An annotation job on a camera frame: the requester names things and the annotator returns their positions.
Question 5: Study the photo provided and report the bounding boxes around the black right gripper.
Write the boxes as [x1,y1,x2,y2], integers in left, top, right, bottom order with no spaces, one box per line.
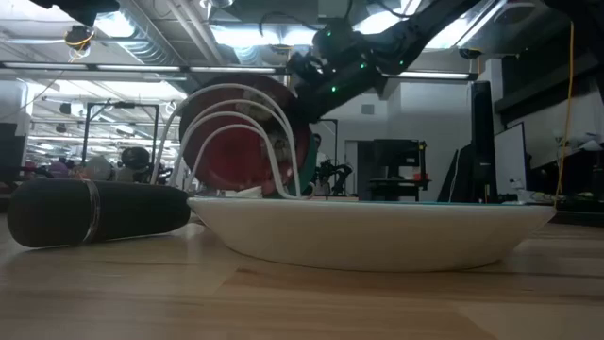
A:
[297,49,393,125]

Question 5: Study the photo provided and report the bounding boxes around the teal plate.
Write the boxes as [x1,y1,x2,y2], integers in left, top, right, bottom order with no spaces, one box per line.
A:
[282,134,318,197]

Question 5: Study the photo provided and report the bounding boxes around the red plate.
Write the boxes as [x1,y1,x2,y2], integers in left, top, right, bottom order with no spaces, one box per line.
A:
[177,73,313,197]

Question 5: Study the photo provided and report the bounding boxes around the white deep plate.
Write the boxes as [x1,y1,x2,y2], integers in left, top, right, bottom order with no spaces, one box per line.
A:
[187,195,558,274]

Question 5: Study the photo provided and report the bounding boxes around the black shelf cabinet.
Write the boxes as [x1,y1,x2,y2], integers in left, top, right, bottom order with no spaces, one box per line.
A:
[356,138,431,203]

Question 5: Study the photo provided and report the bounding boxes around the tall black panel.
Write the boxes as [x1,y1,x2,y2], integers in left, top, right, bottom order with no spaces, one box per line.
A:
[436,79,495,205]

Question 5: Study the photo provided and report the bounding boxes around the long ceiling light strip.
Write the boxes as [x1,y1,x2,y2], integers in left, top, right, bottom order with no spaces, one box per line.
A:
[0,59,478,80]

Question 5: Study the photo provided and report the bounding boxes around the black round object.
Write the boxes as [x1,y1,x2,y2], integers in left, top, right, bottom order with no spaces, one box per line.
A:
[120,146,152,184]

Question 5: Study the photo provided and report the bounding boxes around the white board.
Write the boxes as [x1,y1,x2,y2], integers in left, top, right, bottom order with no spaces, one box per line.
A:
[493,121,529,197]

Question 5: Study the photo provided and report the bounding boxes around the black ceiling-mounted device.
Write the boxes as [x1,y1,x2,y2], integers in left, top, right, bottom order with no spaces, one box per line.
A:
[63,24,95,52]

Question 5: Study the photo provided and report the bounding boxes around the person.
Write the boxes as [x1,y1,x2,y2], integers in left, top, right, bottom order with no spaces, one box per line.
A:
[46,157,79,179]

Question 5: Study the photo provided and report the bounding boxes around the black cylindrical bottle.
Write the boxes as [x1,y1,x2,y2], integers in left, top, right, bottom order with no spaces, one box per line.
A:
[6,178,193,249]

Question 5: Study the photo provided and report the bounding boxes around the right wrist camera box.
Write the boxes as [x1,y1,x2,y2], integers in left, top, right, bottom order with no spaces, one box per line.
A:
[310,18,360,62]

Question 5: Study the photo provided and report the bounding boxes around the white wire dish rack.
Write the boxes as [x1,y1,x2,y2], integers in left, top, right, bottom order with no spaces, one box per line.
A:
[149,82,316,201]

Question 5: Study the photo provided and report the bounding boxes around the black metal frame stand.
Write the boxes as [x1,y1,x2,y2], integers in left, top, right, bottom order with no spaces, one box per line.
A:
[81,100,161,166]

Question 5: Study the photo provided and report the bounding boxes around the yellow hanging cable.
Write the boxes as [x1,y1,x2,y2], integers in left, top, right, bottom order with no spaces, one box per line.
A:
[554,21,576,205]

